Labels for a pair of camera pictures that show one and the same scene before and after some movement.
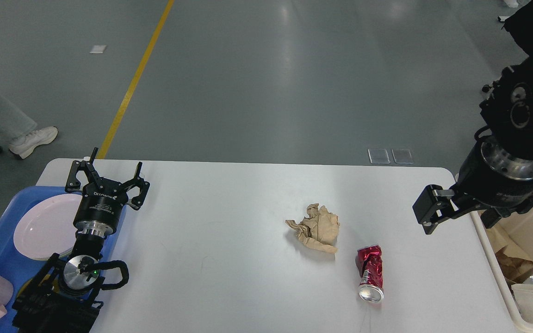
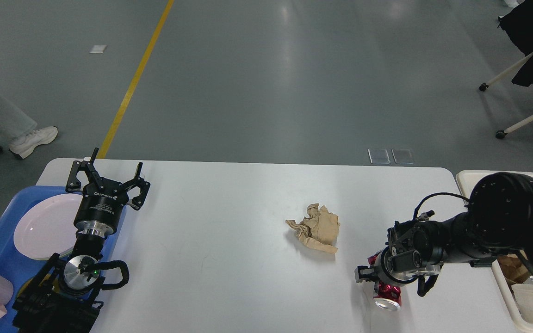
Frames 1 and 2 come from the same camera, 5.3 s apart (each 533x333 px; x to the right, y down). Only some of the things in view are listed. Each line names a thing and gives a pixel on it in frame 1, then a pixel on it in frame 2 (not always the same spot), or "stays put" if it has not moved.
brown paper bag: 515,270 stays put
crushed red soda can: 369,262 to 388,296
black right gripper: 486,180 to 393,267
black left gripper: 98,212 stays put
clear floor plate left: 379,156 stays put
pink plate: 47,227 stays put
